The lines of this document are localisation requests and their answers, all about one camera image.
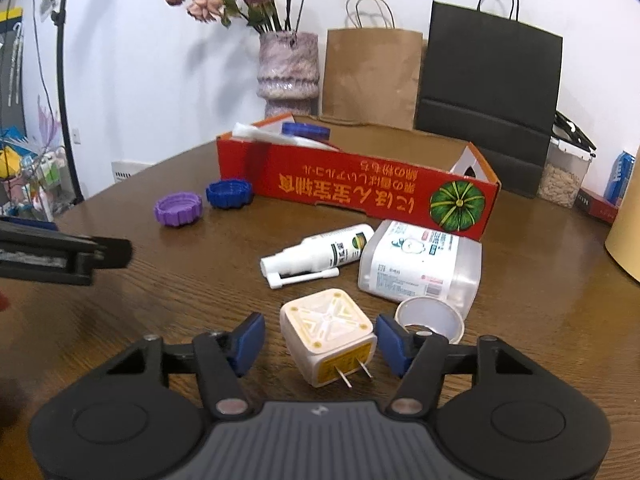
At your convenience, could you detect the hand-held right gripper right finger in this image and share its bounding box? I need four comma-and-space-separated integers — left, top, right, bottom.
376, 314, 533, 421

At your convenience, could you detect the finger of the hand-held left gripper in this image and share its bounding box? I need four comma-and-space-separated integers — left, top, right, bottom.
0, 225, 134, 287
0, 216, 57, 233

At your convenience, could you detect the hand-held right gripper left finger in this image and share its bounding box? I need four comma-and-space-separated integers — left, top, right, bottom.
105, 311, 266, 421

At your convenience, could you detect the white jar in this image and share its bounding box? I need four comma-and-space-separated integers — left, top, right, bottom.
395, 296, 465, 345

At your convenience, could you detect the cream cube plug charger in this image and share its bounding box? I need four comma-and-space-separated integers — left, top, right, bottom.
279, 287, 378, 390

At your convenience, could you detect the purple ridged cap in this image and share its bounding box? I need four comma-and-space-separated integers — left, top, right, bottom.
154, 191, 203, 230

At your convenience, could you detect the white rectangular labelled bottle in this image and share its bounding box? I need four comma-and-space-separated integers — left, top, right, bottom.
357, 220, 483, 321

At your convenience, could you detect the white spray bottle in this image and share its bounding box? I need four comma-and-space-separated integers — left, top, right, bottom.
260, 223, 376, 290

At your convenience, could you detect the blue ridged cap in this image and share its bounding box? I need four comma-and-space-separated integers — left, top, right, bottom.
206, 179, 254, 210

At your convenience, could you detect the red cardboard box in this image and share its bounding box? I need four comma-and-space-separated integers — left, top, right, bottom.
216, 114, 502, 241

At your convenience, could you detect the red and white lint brush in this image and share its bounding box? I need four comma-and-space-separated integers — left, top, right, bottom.
231, 122, 342, 152

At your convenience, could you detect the blue round lid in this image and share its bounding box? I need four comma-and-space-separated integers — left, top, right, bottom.
281, 121, 331, 142

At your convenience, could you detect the clear organiser rack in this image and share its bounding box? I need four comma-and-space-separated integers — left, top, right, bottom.
0, 127, 77, 222

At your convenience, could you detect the purple flower ornament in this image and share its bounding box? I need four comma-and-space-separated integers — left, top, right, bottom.
37, 94, 64, 152

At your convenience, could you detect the dark board with yellow strip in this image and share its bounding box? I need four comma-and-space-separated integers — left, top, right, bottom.
0, 5, 26, 127

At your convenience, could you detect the clear seed container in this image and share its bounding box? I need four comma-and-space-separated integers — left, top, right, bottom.
537, 110, 597, 209

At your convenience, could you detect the dark red box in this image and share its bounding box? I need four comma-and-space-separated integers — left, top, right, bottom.
574, 187, 621, 225

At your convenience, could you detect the yellow thermos jug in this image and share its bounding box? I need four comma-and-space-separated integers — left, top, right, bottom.
604, 192, 640, 282

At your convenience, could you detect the mottled pink ceramic vase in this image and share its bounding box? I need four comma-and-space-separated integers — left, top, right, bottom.
257, 31, 320, 119

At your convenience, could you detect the brown paper bag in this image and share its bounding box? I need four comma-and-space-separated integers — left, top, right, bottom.
320, 0, 425, 132

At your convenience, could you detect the black paper bag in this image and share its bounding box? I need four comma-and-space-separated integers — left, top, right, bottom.
414, 0, 564, 200

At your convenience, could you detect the blue printed packet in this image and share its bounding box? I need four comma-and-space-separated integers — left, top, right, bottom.
604, 150, 637, 206

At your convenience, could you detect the black light cable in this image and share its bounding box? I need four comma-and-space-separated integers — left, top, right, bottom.
31, 0, 65, 128

